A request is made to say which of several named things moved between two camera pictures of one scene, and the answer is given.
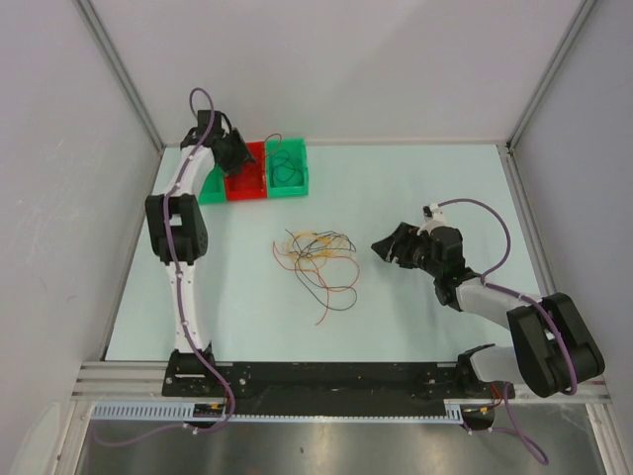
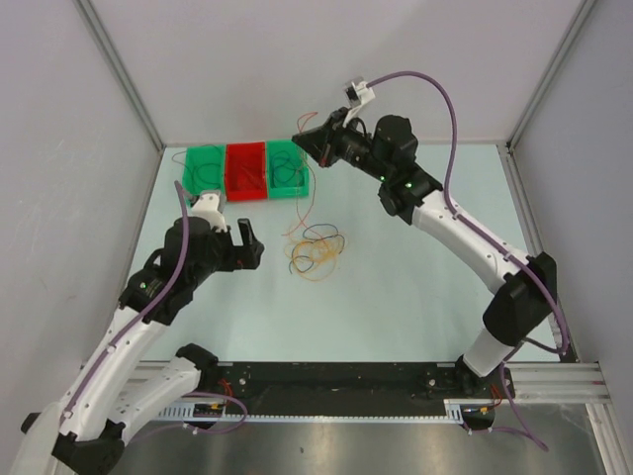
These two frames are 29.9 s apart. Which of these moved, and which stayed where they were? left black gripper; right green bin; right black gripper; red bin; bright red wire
Moved: bright red wire; left black gripper; right black gripper
Stayed: right green bin; red bin
